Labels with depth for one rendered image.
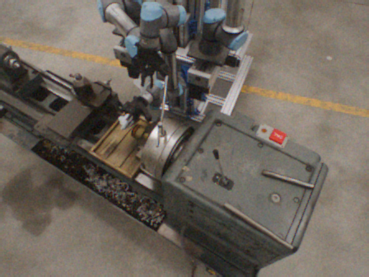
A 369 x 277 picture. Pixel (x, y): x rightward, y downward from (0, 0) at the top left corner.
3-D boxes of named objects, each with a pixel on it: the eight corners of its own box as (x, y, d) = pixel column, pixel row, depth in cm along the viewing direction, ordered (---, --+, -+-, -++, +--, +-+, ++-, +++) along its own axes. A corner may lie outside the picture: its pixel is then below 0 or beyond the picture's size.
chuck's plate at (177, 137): (195, 143, 160) (194, 114, 132) (165, 189, 149) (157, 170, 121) (189, 139, 161) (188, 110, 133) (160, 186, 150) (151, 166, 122)
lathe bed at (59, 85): (203, 168, 180) (205, 155, 164) (175, 213, 166) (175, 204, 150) (30, 72, 220) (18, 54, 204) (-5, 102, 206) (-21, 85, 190)
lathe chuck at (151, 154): (189, 139, 161) (188, 110, 133) (160, 186, 150) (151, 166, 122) (176, 133, 163) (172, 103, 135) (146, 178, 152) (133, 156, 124)
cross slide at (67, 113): (115, 92, 180) (114, 87, 176) (68, 142, 161) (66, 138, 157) (95, 82, 184) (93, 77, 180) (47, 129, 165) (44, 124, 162)
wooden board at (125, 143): (167, 133, 172) (167, 129, 168) (132, 180, 156) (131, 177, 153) (128, 112, 180) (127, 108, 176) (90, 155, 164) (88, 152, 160)
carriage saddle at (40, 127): (120, 99, 185) (119, 93, 180) (70, 152, 164) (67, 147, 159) (85, 81, 192) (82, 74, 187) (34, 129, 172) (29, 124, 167)
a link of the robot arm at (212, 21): (212, 23, 164) (215, 2, 152) (229, 35, 158) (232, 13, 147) (197, 32, 159) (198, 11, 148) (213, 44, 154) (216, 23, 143)
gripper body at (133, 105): (123, 116, 155) (136, 101, 160) (136, 123, 152) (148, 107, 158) (120, 107, 148) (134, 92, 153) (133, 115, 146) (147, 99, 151)
